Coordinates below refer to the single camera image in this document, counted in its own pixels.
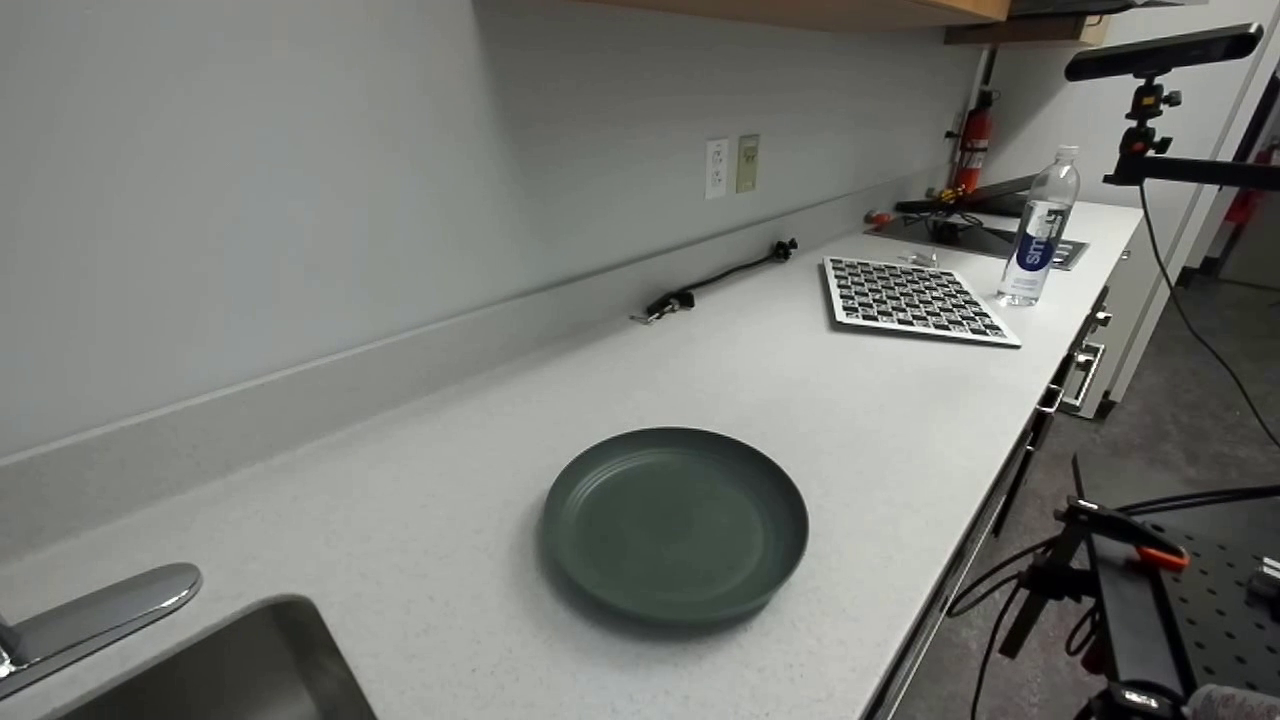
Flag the dark green round plate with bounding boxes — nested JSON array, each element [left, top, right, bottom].
[[537, 424, 813, 632]]

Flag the checkerboard calibration board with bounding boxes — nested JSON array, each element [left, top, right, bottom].
[[814, 254, 1023, 352]]

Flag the black tool with red end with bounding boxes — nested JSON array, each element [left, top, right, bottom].
[[859, 173, 1046, 242]]

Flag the black mat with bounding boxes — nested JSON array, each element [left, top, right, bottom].
[[915, 213, 1092, 276]]

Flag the red fire extinguisher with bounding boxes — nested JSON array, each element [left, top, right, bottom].
[[939, 45, 1000, 207]]

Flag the clear plastic water bottle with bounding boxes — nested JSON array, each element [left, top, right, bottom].
[[994, 144, 1083, 314]]

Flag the stainless steel sink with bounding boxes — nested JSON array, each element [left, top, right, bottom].
[[52, 594, 380, 720]]

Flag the silver faucet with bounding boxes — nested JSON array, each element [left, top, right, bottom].
[[0, 559, 207, 705]]

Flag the black perforated breadboard table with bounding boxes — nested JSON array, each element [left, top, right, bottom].
[[1089, 502, 1280, 720]]

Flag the black cable with plug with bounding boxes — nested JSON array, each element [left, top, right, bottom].
[[638, 238, 802, 325]]

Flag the white wall switch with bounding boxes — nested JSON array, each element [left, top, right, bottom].
[[699, 137, 737, 206]]

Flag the beige wall outlet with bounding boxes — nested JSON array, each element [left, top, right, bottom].
[[730, 128, 763, 201]]

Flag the wooden wall cabinet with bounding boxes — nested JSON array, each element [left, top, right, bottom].
[[585, 0, 1134, 50]]

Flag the black floor cables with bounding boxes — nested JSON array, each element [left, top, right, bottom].
[[939, 529, 1092, 720]]

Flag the silver drawer handle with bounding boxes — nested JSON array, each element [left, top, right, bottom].
[[1056, 337, 1110, 422]]

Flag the black clamp with red handle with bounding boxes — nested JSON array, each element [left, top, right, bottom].
[[1056, 492, 1193, 577]]

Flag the black hanging cable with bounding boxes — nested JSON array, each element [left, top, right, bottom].
[[1134, 176, 1280, 454]]

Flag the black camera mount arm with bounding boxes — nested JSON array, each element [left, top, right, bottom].
[[1101, 75, 1280, 194]]

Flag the black bar camera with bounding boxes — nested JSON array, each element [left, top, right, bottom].
[[1059, 15, 1268, 88]]

